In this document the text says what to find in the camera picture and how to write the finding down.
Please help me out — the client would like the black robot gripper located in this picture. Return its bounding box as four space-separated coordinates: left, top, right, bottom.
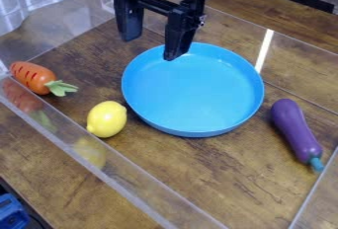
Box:
113 0 205 61

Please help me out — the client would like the yellow toy lemon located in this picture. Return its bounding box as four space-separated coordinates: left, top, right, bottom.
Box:
85 101 126 138

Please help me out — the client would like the blue round tray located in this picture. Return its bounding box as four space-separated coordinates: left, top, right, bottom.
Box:
121 42 264 137

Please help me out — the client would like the orange toy carrot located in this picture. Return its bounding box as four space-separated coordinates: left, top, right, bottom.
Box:
9 61 77 97

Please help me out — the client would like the purple toy eggplant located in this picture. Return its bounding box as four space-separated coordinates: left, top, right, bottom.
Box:
271 99 323 172

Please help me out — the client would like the clear acrylic barrier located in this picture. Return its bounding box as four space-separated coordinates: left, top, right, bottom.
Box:
0 61 228 229

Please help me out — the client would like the blue device corner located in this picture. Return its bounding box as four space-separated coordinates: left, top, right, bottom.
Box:
0 193 29 229

